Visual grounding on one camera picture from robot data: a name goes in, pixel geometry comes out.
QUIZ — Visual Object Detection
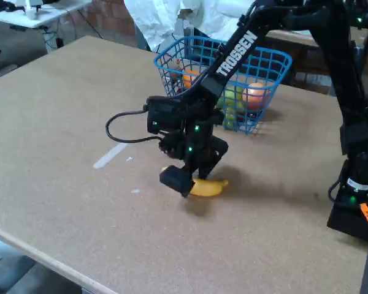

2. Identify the yellow toy banana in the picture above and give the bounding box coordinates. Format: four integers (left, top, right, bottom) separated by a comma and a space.
161, 166, 230, 197

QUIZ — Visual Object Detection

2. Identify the light green toy fruit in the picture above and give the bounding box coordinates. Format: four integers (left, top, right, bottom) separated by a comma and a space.
216, 86, 245, 113

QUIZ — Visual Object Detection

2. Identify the orange toy fruit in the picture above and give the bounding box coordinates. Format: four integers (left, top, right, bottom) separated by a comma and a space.
182, 69, 203, 89

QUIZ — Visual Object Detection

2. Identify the long white tape strip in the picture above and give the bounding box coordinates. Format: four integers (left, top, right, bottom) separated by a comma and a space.
93, 143, 128, 170

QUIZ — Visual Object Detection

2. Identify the red-orange toy pomegranate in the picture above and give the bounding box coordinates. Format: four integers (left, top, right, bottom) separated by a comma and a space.
242, 82, 270, 110

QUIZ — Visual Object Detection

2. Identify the white crumpled plastic sheet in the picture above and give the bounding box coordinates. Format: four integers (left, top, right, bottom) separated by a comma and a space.
123, 0, 255, 53

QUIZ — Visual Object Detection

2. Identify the grey table leg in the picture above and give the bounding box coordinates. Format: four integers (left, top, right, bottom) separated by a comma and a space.
42, 27, 58, 55

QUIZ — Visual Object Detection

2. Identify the white background table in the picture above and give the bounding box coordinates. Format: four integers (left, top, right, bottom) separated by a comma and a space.
0, 0, 93, 30

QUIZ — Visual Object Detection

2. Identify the white device on table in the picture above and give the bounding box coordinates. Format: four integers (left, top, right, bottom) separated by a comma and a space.
23, 0, 47, 20

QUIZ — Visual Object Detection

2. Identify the small black camera box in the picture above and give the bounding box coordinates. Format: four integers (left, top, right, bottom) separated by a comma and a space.
143, 96, 186, 135

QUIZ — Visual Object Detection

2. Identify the blue wire basket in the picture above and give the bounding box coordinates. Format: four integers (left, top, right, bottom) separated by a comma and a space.
154, 36, 294, 135

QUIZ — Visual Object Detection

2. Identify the looped black camera cable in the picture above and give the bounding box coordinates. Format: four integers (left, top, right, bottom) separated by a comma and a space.
105, 109, 160, 145

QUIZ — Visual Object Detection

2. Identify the black arm base cable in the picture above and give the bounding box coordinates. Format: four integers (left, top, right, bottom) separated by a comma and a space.
327, 179, 346, 203

